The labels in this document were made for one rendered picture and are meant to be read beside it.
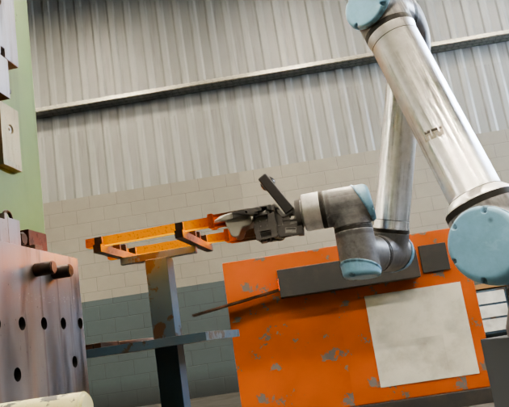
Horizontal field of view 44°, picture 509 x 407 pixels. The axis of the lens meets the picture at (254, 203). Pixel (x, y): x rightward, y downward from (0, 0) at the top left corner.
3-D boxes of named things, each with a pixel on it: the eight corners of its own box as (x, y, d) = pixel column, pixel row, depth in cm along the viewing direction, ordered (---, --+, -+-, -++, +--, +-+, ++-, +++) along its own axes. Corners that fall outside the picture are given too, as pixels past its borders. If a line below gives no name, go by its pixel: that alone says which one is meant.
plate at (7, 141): (22, 172, 166) (18, 111, 169) (4, 163, 157) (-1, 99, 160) (15, 173, 166) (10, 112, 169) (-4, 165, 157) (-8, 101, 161)
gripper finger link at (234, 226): (215, 239, 150) (254, 233, 150) (212, 215, 151) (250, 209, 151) (216, 241, 153) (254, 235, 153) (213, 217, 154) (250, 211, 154)
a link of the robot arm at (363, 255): (395, 274, 149) (385, 223, 151) (368, 275, 140) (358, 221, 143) (362, 281, 155) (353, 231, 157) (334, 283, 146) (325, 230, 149)
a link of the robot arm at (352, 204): (377, 219, 144) (369, 177, 146) (322, 228, 146) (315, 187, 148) (376, 225, 153) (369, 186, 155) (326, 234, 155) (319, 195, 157)
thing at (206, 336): (239, 336, 182) (238, 329, 182) (206, 340, 143) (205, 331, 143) (140, 350, 186) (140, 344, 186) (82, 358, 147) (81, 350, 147)
